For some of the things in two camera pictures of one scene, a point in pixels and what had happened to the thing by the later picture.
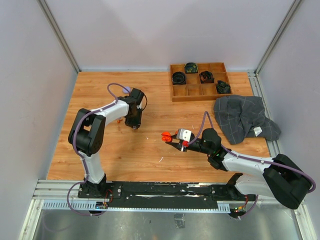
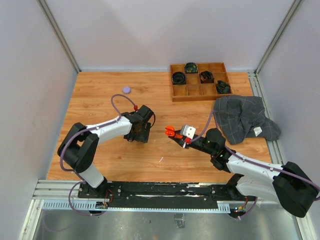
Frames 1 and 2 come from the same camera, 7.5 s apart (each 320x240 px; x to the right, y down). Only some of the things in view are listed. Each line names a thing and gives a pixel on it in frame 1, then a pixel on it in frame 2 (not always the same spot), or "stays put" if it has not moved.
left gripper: (137, 122) -> (142, 137)
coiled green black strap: (191, 67) stays put
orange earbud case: (166, 136) -> (170, 131)
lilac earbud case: (125, 91) stays put
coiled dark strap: (222, 87) stays put
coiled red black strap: (206, 77) stays put
